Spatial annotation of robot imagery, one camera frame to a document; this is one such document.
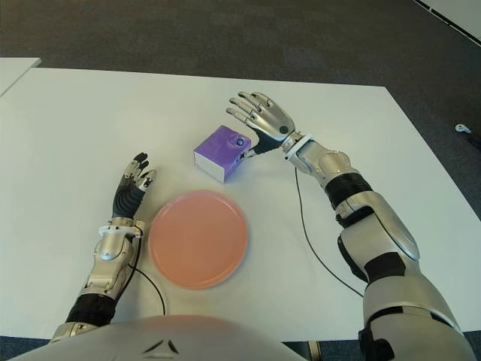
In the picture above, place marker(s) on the adjoining white table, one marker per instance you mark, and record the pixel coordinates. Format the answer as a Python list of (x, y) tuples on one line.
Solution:
[(15, 73)]

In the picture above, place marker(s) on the pink round plate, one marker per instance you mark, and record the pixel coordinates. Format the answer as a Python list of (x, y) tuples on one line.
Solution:
[(199, 240)]

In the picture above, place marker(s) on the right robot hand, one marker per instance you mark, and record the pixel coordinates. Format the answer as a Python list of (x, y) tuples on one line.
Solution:
[(270, 120)]

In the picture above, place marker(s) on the white handheld controller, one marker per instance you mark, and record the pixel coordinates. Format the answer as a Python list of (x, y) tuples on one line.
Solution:
[(463, 128)]

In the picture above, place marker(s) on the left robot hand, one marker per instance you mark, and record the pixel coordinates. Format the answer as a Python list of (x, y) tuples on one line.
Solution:
[(127, 199)]

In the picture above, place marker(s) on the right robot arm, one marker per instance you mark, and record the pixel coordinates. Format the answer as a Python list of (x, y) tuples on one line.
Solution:
[(376, 214)]

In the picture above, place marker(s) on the silver robot torso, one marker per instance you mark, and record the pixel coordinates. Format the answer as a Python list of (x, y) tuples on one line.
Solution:
[(188, 338)]

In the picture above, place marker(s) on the purple tissue paper pack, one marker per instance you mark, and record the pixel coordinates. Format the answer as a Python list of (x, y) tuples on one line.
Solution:
[(218, 150)]

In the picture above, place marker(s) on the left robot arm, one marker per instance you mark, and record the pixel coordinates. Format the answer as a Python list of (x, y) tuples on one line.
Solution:
[(109, 248)]

